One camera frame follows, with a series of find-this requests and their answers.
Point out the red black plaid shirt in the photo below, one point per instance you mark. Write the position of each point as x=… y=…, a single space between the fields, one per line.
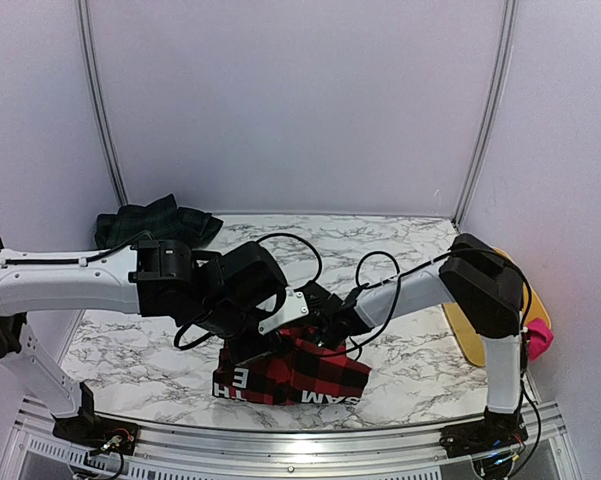
x=304 y=374

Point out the yellow laundry basket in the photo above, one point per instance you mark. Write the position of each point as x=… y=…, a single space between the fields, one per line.
x=475 y=340

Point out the right corner wall post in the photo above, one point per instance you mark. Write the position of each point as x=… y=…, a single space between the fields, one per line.
x=495 y=92

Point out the dark green plaid garment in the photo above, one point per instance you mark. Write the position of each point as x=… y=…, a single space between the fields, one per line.
x=163 y=218

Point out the pink garment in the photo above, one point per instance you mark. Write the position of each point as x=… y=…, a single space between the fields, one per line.
x=539 y=338

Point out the corner wall post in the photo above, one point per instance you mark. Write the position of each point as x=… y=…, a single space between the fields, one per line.
x=96 y=94
x=495 y=92

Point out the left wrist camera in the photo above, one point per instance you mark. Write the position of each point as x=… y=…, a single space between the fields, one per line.
x=294 y=307

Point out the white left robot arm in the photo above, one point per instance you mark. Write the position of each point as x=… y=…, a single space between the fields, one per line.
x=242 y=291

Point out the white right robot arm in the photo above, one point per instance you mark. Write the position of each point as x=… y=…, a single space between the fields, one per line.
x=421 y=288

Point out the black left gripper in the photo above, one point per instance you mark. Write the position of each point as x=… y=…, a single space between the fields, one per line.
x=242 y=353

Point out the aluminium front rail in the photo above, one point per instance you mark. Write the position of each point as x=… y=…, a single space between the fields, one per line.
x=166 y=451

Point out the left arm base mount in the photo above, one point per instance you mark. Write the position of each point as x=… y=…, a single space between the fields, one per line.
x=96 y=433

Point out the left corner wall post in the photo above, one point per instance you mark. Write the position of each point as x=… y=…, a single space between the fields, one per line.
x=96 y=94

